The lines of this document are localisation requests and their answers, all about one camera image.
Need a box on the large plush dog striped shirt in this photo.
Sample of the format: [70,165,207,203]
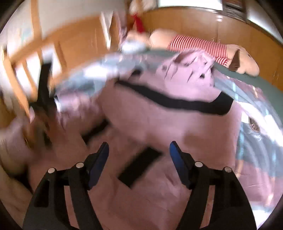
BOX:
[126,29,259,77]

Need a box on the red cloth on headboard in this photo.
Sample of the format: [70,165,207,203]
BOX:
[132,14,145,34]

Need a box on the pink hooded jacket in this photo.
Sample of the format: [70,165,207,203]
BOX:
[1,50,251,229]

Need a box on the light blue neck pillow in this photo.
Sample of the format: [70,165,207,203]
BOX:
[121,41,147,54]

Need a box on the wooden cabinet wall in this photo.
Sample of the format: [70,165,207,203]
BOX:
[141,7,282,90]

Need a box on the wooden left bed board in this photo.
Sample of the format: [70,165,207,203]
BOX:
[2,14,120,114]

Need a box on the green bed mattress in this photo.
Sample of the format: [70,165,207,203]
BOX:
[145,49,283,116]

